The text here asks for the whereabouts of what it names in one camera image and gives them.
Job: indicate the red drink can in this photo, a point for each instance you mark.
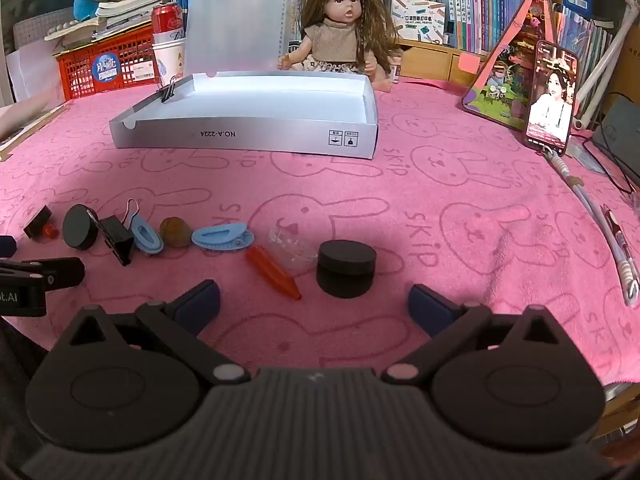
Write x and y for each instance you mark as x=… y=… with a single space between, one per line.
x=167 y=20

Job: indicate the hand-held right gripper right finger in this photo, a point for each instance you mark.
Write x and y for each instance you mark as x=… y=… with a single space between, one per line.
x=430 y=310

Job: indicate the white cardboard box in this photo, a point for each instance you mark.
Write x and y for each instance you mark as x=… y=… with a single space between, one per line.
x=260 y=97

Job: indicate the small black red stamp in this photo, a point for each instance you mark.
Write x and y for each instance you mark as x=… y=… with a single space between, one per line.
x=36 y=224

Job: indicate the white paper cup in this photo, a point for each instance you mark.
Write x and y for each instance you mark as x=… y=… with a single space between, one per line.
x=169 y=60

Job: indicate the grey grid board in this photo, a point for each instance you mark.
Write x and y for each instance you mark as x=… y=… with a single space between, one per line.
x=35 y=35

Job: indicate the orange-red hair clip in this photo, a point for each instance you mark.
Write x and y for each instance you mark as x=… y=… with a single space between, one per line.
x=272 y=272

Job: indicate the white printed carton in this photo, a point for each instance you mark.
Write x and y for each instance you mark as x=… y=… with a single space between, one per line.
x=417 y=17

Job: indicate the small bottle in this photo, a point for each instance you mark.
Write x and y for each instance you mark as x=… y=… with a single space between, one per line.
x=396 y=72

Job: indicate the colourful picture book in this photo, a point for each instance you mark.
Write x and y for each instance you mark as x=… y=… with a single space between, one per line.
x=505 y=75

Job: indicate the black round puck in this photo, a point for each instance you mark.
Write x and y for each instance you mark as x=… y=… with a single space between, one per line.
x=77 y=227

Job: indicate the large black binder clip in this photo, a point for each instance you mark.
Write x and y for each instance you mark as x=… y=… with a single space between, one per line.
x=116 y=239

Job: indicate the brown-haired doll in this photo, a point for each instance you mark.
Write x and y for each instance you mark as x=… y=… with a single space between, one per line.
x=340 y=35

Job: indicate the brown stone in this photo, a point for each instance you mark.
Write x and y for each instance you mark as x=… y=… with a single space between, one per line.
x=175 y=232

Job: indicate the pink rabbit print towel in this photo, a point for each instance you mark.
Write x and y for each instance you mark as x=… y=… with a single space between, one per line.
x=450 y=185

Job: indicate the row of shelved books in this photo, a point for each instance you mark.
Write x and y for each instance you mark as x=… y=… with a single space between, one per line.
x=475 y=5

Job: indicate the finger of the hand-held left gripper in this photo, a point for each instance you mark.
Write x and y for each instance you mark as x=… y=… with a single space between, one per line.
x=60 y=271
x=7 y=246

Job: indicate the wooden shelf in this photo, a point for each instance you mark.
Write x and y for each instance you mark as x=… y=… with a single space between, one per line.
x=435 y=60

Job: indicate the small black binder clip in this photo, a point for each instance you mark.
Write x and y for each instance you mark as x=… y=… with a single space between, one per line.
x=169 y=92

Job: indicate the translucent clipboard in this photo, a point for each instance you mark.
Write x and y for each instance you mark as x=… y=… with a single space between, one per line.
x=235 y=20

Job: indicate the blue hair clip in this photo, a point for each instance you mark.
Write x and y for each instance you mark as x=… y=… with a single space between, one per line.
x=220 y=237
x=147 y=237

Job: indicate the red plastic basket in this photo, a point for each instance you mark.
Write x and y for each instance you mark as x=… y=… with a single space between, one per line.
x=85 y=72

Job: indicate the dark grey case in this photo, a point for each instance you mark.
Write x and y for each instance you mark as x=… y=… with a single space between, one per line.
x=620 y=130

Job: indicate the black round jar lid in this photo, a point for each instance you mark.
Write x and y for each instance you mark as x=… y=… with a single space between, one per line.
x=347 y=255

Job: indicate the pile of papers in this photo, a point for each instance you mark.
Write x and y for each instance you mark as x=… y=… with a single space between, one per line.
x=25 y=120

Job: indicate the red white pen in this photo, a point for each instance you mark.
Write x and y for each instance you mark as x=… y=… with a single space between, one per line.
x=615 y=230

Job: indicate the white paper sheet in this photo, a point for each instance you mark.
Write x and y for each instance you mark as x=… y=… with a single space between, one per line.
x=35 y=70

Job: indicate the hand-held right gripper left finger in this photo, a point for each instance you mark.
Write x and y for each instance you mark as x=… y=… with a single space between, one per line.
x=200 y=305

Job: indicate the smartphone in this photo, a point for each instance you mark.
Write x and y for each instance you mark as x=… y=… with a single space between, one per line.
x=550 y=100

